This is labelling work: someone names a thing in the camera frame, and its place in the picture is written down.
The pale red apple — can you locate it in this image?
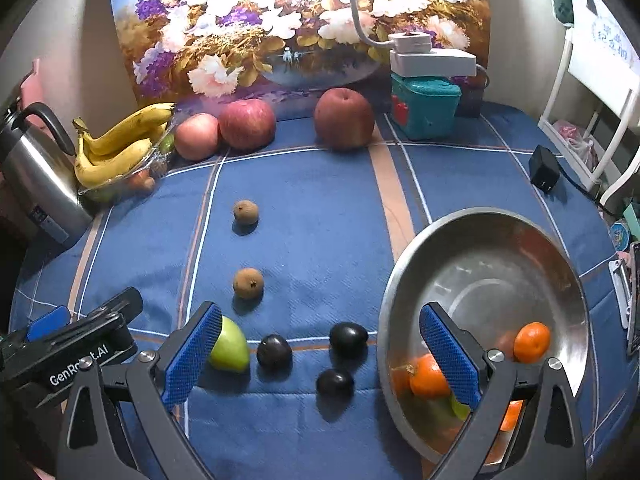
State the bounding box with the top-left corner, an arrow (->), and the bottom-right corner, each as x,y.
174,113 -> 221,161

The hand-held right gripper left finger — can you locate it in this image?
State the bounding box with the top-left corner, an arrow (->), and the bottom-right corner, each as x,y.
57,301 -> 223,480

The floral painting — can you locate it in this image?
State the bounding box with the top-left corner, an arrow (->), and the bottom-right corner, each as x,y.
107,0 -> 493,121

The small round blue tin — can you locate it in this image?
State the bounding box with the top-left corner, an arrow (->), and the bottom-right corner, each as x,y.
609,220 -> 632,250

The stainless steel basin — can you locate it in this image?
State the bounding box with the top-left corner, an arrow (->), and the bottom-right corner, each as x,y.
377,207 -> 590,466

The blue plaid tablecloth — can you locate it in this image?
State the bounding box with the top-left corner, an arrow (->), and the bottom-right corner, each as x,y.
10,102 -> 640,480

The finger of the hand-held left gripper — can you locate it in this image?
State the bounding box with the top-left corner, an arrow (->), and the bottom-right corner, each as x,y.
26,305 -> 72,342
74,287 -> 144,332

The pink plastic bag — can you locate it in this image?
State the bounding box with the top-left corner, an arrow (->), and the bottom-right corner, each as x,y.
552,120 -> 596,161

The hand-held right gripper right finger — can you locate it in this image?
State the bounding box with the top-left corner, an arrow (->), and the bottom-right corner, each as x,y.
419,302 -> 587,480

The clear plastic fruit tray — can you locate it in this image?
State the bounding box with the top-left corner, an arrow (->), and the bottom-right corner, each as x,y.
77,125 -> 176,203

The teal plastic box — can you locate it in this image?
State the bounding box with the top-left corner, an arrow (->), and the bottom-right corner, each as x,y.
391,72 -> 462,141

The black adapter cable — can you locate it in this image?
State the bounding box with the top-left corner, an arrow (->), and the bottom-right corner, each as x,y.
556,164 -> 617,213

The large orange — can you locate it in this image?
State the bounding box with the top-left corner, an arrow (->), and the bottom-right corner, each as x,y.
410,353 -> 452,399

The small mandarin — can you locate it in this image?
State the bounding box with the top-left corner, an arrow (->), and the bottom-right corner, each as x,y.
514,322 -> 552,364
500,400 -> 524,432

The brown kiwi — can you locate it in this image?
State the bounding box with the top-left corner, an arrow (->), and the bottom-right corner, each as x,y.
233,268 -> 264,300
233,200 -> 259,224

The steel electric kettle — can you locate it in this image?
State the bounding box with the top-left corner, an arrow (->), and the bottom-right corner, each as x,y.
0,102 -> 96,246

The small orange fruit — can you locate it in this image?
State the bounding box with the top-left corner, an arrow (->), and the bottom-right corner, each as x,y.
127,170 -> 156,192

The large dark red apple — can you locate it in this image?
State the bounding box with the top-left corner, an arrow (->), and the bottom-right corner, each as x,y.
314,88 -> 376,151

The white gooseneck desk lamp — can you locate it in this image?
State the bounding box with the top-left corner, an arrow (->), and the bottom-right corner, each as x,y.
330,0 -> 477,78

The dark plum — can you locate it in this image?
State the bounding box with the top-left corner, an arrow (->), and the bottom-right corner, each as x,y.
257,334 -> 293,368
316,368 -> 355,403
329,322 -> 369,359

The black power adapter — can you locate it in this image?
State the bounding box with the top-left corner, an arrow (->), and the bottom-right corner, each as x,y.
529,145 -> 561,193

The pink plastic item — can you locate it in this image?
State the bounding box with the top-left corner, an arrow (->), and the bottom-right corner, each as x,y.
20,59 -> 42,107

